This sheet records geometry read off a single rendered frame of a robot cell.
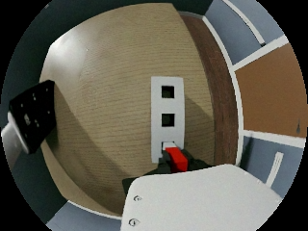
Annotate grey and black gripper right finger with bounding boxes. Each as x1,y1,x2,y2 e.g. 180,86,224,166
181,149,216,172

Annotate red and grey pin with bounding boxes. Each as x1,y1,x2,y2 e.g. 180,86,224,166
163,141,188,174

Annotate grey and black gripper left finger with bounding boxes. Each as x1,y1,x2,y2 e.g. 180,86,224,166
122,150,171,197

